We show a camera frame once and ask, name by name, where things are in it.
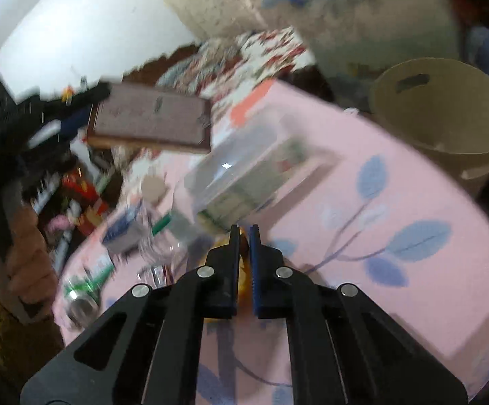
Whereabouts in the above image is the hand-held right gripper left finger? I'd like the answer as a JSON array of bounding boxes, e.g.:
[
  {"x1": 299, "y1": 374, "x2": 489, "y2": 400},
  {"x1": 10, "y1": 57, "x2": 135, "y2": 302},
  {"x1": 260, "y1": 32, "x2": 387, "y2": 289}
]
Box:
[{"x1": 20, "y1": 223, "x2": 242, "y2": 405}]

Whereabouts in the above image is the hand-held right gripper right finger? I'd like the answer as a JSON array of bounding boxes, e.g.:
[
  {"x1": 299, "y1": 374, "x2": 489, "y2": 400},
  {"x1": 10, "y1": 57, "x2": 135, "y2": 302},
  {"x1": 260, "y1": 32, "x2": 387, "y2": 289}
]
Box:
[{"x1": 249, "y1": 224, "x2": 469, "y2": 405}]

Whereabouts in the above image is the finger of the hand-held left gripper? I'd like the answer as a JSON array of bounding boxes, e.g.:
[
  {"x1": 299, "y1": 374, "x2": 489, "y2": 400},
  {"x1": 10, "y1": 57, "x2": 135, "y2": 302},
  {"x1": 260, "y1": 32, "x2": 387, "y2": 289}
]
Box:
[
  {"x1": 27, "y1": 107, "x2": 95, "y2": 148},
  {"x1": 37, "y1": 82, "x2": 112, "y2": 112}
]

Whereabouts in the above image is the yellow wrapper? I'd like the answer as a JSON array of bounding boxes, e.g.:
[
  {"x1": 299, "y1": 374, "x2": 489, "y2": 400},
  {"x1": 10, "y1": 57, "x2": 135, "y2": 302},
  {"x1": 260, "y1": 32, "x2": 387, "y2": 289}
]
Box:
[{"x1": 213, "y1": 225, "x2": 256, "y2": 325}]

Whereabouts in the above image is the brown box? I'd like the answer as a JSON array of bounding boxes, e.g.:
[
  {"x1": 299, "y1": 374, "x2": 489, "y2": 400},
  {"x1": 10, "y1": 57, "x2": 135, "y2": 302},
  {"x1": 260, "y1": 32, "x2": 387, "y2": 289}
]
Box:
[{"x1": 86, "y1": 83, "x2": 212, "y2": 154}]

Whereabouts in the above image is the large clear plastic bottle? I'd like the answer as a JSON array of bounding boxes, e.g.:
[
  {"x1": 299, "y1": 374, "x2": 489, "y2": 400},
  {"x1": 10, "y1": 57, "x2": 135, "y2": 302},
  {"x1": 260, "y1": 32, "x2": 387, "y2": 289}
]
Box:
[{"x1": 171, "y1": 124, "x2": 313, "y2": 241}]

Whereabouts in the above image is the green aluminium can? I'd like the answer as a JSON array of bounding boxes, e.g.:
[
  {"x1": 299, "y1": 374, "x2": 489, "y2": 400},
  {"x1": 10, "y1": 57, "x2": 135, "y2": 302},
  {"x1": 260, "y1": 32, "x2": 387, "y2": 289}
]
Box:
[{"x1": 63, "y1": 268, "x2": 116, "y2": 330}]

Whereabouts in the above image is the beige wastebasket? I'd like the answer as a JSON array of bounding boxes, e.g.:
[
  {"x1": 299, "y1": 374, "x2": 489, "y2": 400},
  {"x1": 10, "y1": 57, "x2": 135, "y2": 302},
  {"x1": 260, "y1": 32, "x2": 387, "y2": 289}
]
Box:
[{"x1": 369, "y1": 57, "x2": 489, "y2": 197}]

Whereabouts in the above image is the person's left hand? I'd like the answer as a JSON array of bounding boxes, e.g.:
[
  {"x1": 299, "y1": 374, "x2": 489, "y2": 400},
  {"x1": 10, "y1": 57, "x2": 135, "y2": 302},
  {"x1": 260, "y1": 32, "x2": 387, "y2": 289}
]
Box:
[{"x1": 7, "y1": 211, "x2": 60, "y2": 318}]

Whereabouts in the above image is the small clear plastic bottle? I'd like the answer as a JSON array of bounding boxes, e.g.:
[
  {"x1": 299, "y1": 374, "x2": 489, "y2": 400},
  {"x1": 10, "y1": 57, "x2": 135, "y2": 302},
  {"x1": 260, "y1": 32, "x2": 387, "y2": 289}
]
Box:
[{"x1": 137, "y1": 213, "x2": 195, "y2": 288}]

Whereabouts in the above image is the red cardboard box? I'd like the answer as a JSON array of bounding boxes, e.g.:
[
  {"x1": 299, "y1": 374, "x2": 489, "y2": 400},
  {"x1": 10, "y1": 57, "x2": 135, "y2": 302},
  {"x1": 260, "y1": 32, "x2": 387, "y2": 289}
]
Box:
[{"x1": 61, "y1": 169, "x2": 110, "y2": 237}]

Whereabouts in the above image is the carved wooden headboard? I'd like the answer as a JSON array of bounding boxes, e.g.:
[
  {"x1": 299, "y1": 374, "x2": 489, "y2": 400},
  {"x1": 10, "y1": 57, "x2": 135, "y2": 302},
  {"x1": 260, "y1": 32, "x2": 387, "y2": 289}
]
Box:
[{"x1": 122, "y1": 44, "x2": 199, "y2": 85}]

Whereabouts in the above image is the pink cloth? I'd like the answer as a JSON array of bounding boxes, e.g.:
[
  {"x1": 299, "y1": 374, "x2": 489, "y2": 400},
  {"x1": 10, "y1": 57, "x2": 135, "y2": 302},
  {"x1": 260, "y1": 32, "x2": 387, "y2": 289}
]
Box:
[{"x1": 48, "y1": 215, "x2": 74, "y2": 235}]

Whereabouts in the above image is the blue white packet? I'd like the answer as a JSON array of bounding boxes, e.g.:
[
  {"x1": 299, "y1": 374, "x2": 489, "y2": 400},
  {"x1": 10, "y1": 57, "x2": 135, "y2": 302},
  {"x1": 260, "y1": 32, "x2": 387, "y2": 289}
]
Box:
[{"x1": 101, "y1": 207, "x2": 144, "y2": 254}]

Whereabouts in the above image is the floral quilt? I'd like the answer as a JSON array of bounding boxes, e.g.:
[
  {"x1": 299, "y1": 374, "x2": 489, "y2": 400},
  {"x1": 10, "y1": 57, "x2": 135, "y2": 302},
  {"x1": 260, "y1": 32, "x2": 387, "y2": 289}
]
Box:
[{"x1": 156, "y1": 27, "x2": 317, "y2": 106}]

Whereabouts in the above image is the clear storage box blue lid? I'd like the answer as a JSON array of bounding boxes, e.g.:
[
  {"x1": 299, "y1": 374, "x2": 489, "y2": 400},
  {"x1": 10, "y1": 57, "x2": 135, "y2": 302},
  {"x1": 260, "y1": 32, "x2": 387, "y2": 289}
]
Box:
[{"x1": 261, "y1": 0, "x2": 460, "y2": 89}]

